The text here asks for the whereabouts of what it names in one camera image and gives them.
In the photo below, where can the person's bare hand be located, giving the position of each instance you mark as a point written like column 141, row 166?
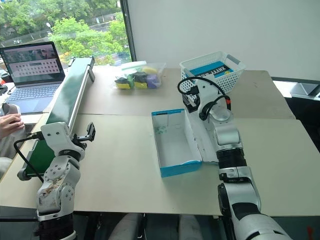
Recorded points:
column 7, row 126

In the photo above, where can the green conveyor belt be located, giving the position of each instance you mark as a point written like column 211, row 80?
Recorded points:
column 66, row 100

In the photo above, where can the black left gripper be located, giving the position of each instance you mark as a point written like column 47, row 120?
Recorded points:
column 79, row 143

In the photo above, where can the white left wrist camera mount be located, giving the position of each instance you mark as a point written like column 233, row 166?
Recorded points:
column 56, row 133

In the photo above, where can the purple sponge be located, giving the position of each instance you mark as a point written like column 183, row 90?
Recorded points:
column 153, row 80

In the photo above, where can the red strip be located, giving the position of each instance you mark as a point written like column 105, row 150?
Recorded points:
column 310, row 232

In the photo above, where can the white plastic basket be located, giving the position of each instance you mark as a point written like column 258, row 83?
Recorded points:
column 225, row 81

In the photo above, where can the grey rounded shape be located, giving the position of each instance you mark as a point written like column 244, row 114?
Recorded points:
column 126, row 227

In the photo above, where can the black window frame post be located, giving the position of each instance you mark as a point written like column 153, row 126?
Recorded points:
column 128, row 30

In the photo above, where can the green sponge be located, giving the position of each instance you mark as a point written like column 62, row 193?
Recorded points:
column 131, row 81

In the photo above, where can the grey open laptop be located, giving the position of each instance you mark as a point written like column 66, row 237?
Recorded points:
column 32, row 65

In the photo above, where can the black and yellow sponge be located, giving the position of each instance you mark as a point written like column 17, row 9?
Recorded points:
column 140, row 80
column 122, row 84

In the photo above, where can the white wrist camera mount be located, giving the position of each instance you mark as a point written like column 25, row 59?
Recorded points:
column 207, row 91
column 56, row 133

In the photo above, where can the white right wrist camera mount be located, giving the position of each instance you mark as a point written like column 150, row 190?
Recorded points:
column 207, row 91

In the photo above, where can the blue white shoe box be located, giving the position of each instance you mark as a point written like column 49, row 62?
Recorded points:
column 175, row 147

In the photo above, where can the blue printed box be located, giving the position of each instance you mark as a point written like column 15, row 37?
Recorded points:
column 212, row 69

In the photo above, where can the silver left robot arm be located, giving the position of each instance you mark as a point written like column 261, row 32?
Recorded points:
column 58, row 187

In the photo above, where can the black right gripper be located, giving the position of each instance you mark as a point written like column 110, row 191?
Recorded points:
column 191, row 103

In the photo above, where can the clear plastic bag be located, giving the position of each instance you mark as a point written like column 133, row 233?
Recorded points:
column 160, row 68

